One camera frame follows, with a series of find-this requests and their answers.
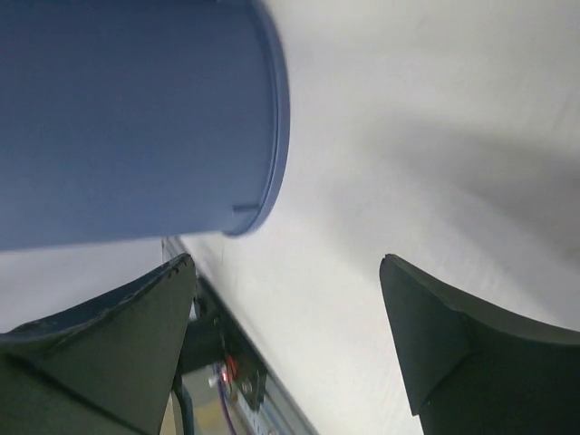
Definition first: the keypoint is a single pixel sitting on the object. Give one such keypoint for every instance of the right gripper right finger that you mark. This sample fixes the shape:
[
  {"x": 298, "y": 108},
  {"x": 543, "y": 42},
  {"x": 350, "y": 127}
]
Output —
[{"x": 472, "y": 367}]

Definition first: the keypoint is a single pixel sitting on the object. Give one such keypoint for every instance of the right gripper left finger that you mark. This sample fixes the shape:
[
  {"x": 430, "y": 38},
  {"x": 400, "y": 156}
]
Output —
[{"x": 105, "y": 366}]

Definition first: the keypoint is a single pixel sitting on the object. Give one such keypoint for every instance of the blue plastic bucket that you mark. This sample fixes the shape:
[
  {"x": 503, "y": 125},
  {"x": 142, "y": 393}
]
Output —
[{"x": 123, "y": 120}]

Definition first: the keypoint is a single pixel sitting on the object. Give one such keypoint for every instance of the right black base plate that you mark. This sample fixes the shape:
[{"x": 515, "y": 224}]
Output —
[{"x": 215, "y": 337}]

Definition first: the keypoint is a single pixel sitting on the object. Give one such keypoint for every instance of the aluminium mounting rail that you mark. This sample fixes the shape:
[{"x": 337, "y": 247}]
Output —
[{"x": 278, "y": 414}]

